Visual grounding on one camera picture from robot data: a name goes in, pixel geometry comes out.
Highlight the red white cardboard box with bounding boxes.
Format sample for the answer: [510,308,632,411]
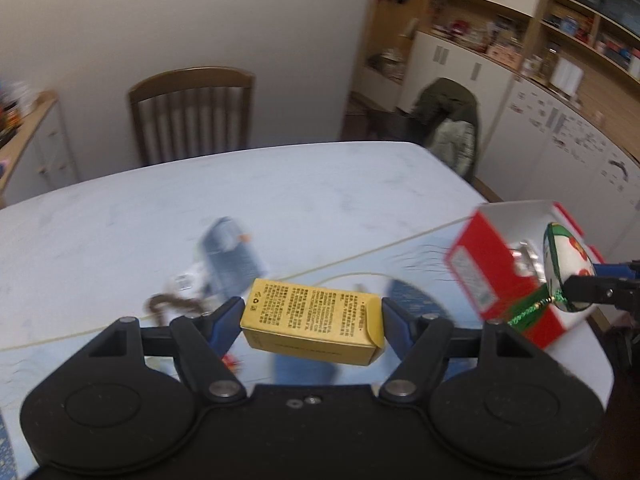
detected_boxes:
[445,200,603,348]

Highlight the blue white snack pouch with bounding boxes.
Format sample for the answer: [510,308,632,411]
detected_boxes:
[196,217,267,302]

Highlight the orange plush horse keychain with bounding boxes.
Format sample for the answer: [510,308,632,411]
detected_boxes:
[222,353,241,374]

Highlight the white sideboard cabinet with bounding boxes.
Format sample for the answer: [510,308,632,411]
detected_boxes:
[1,90,80,208]

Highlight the brown hair scrunchie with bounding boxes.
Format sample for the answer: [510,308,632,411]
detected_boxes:
[145,294,205,324]

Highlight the silver foil snack packet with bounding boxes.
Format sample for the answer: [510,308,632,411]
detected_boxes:
[510,240,546,283]

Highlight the brown wooden chair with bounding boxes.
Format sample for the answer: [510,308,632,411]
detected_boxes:
[127,66,256,166]

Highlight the green jacket on chair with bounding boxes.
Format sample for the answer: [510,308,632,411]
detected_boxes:
[409,77,480,183]

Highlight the white wall cabinet unit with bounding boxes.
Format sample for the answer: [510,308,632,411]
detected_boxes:
[361,0,639,261]

